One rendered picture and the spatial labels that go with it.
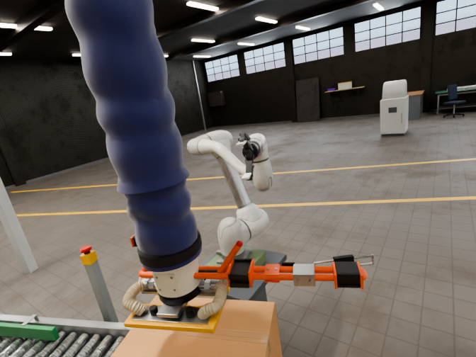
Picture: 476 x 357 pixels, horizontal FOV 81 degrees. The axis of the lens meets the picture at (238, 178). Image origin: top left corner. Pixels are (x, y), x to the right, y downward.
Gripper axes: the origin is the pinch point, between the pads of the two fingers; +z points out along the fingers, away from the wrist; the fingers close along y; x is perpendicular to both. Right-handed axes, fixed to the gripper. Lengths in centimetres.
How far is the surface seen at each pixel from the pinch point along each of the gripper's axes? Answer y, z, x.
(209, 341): 64, 25, 18
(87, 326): 99, -10, 118
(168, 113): -22.8, 24.1, 14.3
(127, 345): 64, 30, 52
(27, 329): 95, -1, 155
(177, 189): 0.8, 25.4, 16.5
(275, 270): 33.2, 22.5, -11.0
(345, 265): 32, 21, -34
